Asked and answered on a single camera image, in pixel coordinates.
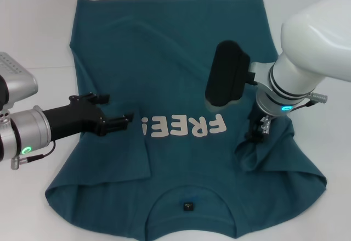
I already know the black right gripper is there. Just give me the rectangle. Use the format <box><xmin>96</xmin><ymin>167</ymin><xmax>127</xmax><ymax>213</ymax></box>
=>
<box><xmin>244</xmin><ymin>105</ymin><xmax>273</xmax><ymax>144</ymax></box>

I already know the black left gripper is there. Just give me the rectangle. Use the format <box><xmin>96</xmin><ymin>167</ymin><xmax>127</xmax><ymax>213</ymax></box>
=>
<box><xmin>41</xmin><ymin>93</ymin><xmax>135</xmax><ymax>137</ymax></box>

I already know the teal t-shirt with white print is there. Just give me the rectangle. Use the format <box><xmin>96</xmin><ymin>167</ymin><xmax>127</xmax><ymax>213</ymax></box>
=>
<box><xmin>43</xmin><ymin>0</ymin><xmax>329</xmax><ymax>241</ymax></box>

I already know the grey cable with silver plug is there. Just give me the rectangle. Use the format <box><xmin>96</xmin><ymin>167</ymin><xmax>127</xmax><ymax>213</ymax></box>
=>
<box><xmin>292</xmin><ymin>92</ymin><xmax>329</xmax><ymax>113</ymax></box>

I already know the black cable with silver plug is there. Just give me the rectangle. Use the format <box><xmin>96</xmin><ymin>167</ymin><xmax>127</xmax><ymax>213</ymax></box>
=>
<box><xmin>10</xmin><ymin>139</ymin><xmax>57</xmax><ymax>171</ymax></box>

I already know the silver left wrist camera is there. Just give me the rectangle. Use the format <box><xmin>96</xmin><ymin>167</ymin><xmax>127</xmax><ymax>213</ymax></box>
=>
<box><xmin>0</xmin><ymin>51</ymin><xmax>38</xmax><ymax>113</ymax></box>

